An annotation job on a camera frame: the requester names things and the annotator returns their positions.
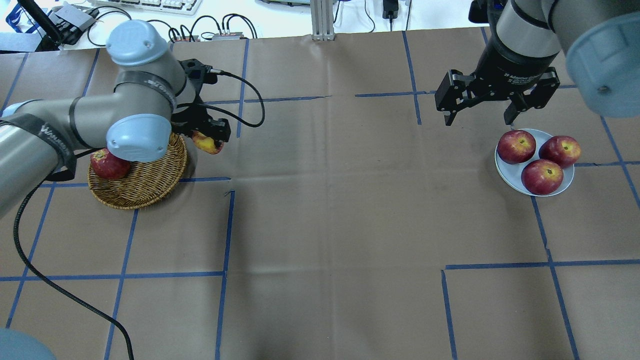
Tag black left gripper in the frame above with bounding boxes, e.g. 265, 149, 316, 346
170, 58, 231, 146

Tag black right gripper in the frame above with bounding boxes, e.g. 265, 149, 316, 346
434, 36, 560, 126

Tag red yellow apple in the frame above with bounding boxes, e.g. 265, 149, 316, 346
190, 130, 225, 155

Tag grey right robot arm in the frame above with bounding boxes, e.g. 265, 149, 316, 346
434, 0, 640, 126

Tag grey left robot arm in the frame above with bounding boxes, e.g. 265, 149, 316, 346
0, 20, 231, 215

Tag red apple on plate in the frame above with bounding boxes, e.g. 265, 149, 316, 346
538, 136, 582, 169
520, 159, 564, 196
496, 130, 537, 165

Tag light blue plate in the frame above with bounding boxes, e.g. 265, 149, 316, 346
494, 129, 575, 197

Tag round wicker basket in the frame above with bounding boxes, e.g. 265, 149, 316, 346
87, 133, 189, 210

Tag dark red apple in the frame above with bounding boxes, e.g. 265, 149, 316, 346
90, 148, 131, 180

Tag white keyboard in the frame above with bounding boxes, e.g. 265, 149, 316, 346
87, 0, 204, 16

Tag aluminium frame post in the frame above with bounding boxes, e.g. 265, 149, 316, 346
310, 0, 336, 41

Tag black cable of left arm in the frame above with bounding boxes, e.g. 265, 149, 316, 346
13, 182, 135, 360

